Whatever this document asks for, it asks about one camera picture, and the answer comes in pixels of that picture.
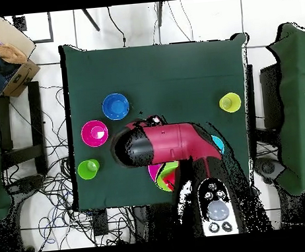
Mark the large green bowl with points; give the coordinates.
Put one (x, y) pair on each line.
(169, 167)

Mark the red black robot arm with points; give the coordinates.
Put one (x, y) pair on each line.
(170, 145)

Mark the small blue bowl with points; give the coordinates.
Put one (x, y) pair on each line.
(115, 106)

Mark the dark green tablecloth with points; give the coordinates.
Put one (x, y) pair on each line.
(159, 77)

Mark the large pink bowl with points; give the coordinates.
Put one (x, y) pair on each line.
(153, 171)

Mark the small magenta bowl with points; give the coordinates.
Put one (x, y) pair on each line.
(88, 134)

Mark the tall green cup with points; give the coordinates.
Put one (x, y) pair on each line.
(83, 170)

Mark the small cyan bowl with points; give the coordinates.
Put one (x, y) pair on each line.
(219, 144)

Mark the yellow cup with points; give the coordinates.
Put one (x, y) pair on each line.
(234, 103)

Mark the black power strip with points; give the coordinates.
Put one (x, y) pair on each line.
(100, 223)

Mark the black tripod leg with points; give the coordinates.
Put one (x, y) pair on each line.
(160, 14)
(91, 20)

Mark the black box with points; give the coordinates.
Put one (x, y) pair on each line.
(270, 97)

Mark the grey chair base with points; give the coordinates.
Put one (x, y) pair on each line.
(268, 168)
(27, 183)

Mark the cardboard box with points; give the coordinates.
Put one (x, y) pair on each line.
(18, 79)

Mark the black stool frame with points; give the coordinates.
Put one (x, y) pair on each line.
(37, 122)

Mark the black floor frame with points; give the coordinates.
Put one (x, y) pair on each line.
(50, 29)

